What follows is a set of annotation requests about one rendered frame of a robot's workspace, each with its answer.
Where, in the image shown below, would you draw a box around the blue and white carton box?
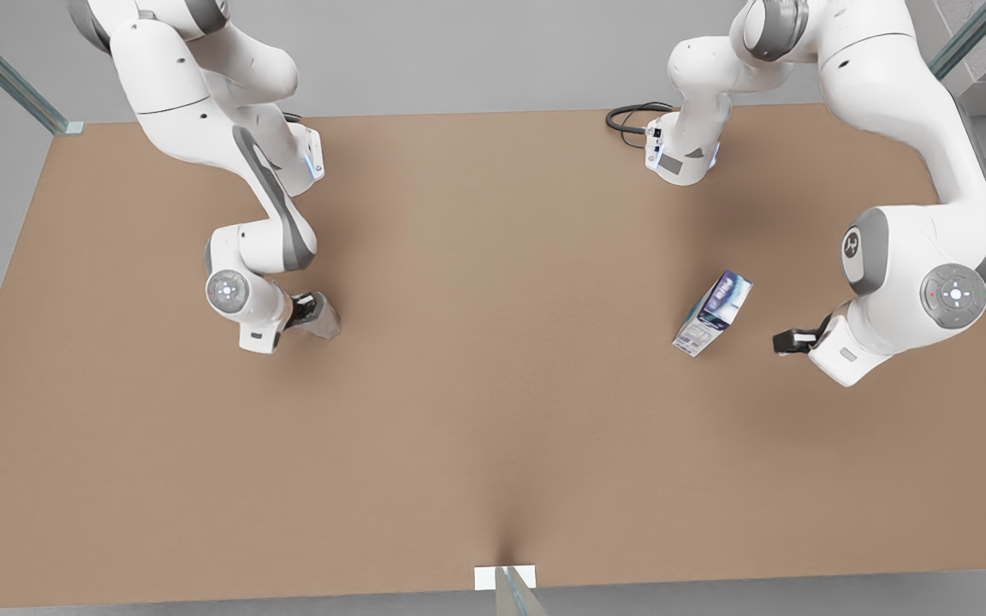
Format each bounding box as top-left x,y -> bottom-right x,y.
672,270 -> 753,358

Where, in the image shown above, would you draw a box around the silver frame post with white foot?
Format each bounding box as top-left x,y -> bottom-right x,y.
474,566 -> 548,616

